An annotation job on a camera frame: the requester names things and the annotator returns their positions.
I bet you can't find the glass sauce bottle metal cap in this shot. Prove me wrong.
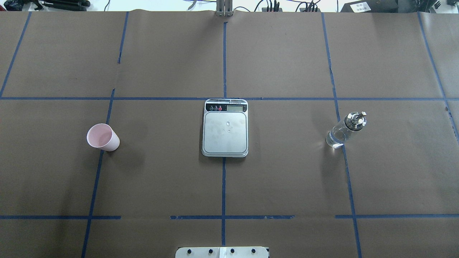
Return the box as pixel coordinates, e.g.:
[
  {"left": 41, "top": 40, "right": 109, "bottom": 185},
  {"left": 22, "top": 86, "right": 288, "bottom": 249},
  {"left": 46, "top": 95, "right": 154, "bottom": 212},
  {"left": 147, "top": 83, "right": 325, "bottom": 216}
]
[{"left": 326, "top": 111, "right": 367, "bottom": 149}]

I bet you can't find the black power box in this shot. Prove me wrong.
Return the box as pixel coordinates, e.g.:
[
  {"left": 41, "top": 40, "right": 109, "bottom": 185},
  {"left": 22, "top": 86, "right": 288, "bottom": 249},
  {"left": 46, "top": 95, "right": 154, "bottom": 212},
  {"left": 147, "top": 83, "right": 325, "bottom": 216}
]
[{"left": 340, "top": 0, "right": 398, "bottom": 13}]

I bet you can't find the aluminium frame post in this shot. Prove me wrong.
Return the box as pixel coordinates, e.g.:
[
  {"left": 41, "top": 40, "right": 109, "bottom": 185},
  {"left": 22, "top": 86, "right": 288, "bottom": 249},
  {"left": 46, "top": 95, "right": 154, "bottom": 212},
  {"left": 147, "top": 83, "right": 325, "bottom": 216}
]
[{"left": 216, "top": 0, "right": 234, "bottom": 17}]

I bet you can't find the silver digital kitchen scale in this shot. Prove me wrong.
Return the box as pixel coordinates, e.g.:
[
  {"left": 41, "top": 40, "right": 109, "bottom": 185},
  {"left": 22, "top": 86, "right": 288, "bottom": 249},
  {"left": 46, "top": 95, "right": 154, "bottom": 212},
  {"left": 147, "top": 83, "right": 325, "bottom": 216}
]
[{"left": 201, "top": 99, "right": 249, "bottom": 157}]

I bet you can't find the pink plastic cup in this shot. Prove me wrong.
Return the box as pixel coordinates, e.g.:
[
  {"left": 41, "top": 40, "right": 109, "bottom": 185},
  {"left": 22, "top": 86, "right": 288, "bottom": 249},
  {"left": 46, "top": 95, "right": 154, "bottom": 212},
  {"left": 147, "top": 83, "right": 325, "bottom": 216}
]
[{"left": 86, "top": 124, "right": 120, "bottom": 152}]

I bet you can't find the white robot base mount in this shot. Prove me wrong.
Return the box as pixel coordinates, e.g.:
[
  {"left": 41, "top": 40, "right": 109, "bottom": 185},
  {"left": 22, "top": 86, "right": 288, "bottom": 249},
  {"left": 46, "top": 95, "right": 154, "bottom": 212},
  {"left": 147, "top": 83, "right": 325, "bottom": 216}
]
[{"left": 175, "top": 246, "right": 270, "bottom": 258}]

